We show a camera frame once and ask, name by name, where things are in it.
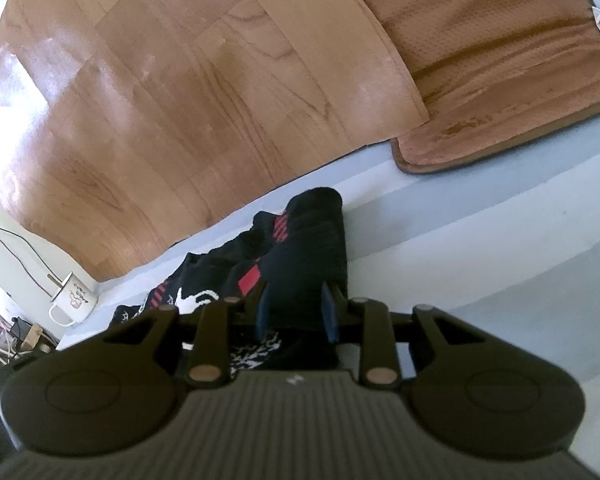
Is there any black cable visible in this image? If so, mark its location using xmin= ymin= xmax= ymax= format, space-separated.
xmin=0 ymin=214 xmax=63 ymax=306

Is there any blue white striped bed sheet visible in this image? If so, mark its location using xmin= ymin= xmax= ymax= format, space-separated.
xmin=55 ymin=110 xmax=600 ymax=461

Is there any white enamel mug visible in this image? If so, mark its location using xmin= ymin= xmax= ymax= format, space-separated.
xmin=48 ymin=271 xmax=101 ymax=327

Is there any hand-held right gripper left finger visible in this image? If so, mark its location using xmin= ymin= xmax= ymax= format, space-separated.
xmin=100 ymin=280 xmax=273 ymax=389

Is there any pile of blurred clutter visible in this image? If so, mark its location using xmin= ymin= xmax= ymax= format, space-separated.
xmin=0 ymin=295 xmax=58 ymax=366

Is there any wood pattern vinyl sheet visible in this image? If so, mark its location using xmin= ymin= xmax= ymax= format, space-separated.
xmin=0 ymin=0 xmax=431 ymax=283

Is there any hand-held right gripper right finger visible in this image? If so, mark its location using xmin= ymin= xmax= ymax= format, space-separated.
xmin=320 ymin=280 xmax=481 ymax=389

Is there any black red white patterned sweater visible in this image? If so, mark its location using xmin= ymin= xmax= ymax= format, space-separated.
xmin=111 ymin=187 xmax=352 ymax=376

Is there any brown perforated cushion mat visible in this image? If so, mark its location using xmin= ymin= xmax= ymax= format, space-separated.
xmin=330 ymin=0 xmax=600 ymax=176

